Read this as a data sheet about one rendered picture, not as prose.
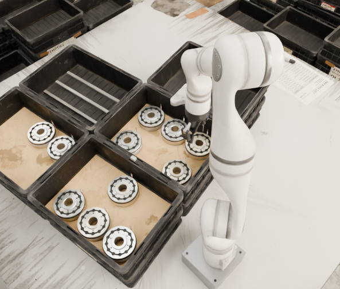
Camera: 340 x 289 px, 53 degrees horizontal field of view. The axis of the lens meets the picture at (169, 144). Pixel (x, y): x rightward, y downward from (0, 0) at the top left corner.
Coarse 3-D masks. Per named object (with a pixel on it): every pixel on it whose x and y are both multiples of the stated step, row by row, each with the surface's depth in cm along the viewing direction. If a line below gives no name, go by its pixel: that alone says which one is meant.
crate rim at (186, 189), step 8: (152, 88) 129; (168, 96) 126; (120, 104) 124; (184, 104) 125; (112, 112) 122; (104, 120) 120; (96, 128) 118; (104, 136) 116; (112, 144) 114; (128, 152) 113; (136, 160) 111; (208, 160) 110; (152, 168) 109; (200, 168) 109; (160, 176) 107; (168, 176) 107; (200, 176) 109; (176, 184) 106; (192, 184) 106; (184, 192) 106
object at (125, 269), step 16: (80, 144) 115; (64, 160) 111; (128, 160) 111; (48, 176) 108; (32, 192) 105; (176, 192) 104; (176, 208) 104; (64, 224) 99; (160, 224) 98; (80, 240) 96; (144, 240) 96
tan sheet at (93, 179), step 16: (96, 160) 123; (80, 176) 119; (96, 176) 119; (112, 176) 119; (96, 192) 116; (144, 192) 115; (48, 208) 113; (112, 208) 112; (128, 208) 112; (144, 208) 112; (160, 208) 112; (112, 224) 109; (128, 224) 109; (144, 224) 109
